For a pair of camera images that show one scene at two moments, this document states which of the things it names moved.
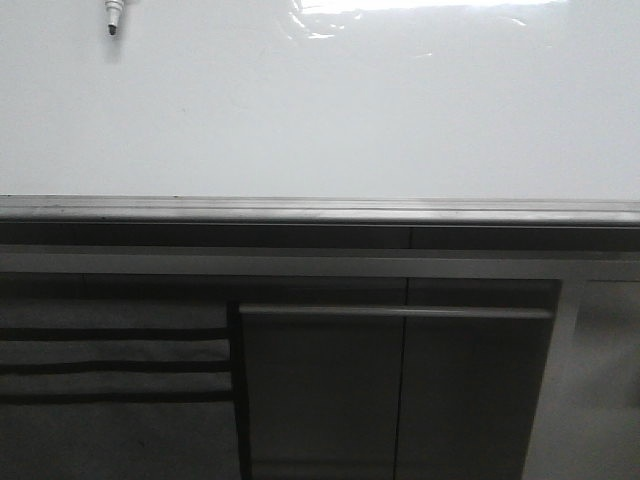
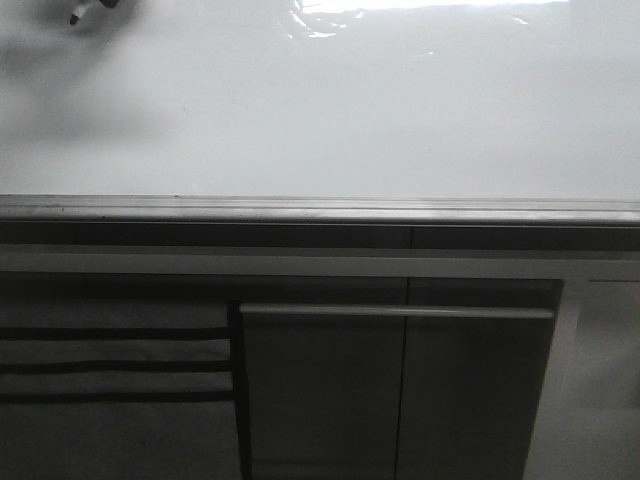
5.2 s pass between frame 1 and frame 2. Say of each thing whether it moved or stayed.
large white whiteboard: stayed
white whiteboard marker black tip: moved
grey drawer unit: stayed
